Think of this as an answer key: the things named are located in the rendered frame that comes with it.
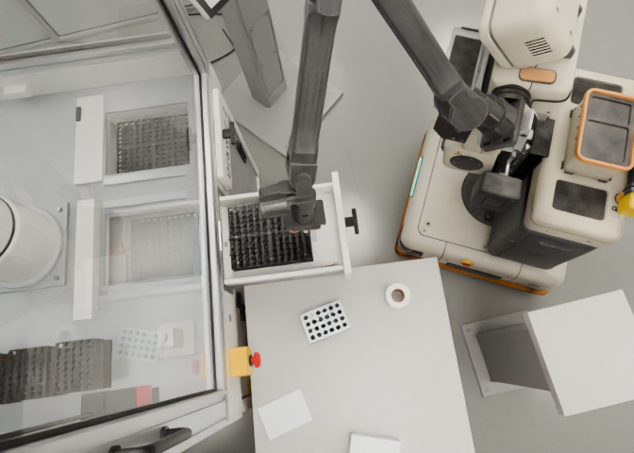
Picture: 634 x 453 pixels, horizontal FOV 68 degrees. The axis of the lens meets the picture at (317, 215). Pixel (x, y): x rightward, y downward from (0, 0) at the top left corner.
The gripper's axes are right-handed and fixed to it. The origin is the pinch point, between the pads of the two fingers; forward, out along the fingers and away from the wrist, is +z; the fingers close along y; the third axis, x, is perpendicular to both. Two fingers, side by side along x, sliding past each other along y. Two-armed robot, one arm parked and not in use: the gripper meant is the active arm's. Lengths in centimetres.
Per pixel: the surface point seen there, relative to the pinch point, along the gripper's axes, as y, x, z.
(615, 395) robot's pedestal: 77, -51, 19
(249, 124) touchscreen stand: -16, 94, 86
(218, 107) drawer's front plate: -20.0, 41.9, 1.7
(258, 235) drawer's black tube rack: -12.2, 2.4, 8.0
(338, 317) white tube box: 7.0, -20.8, 18.8
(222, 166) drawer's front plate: -20.4, 22.9, 3.7
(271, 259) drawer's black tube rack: -9.5, -4.7, 8.4
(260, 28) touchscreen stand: -5, 100, 31
